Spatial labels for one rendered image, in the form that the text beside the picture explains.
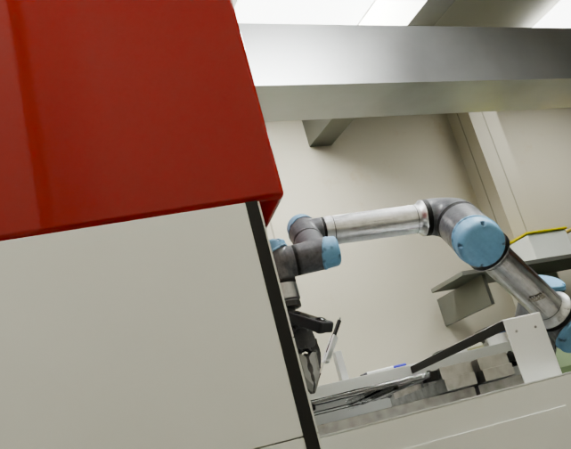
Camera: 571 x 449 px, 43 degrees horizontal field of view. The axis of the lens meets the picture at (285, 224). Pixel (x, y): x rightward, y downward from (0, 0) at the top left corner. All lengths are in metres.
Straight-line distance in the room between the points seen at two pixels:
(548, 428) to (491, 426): 0.12
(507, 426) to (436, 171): 4.95
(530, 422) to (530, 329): 0.22
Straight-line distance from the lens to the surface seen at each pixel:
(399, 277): 5.75
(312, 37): 3.90
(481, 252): 1.79
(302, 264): 1.69
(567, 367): 2.26
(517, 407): 1.55
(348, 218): 1.84
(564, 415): 1.59
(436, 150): 6.48
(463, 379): 1.77
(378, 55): 4.03
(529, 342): 1.66
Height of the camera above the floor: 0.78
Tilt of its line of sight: 18 degrees up
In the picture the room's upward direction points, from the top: 15 degrees counter-clockwise
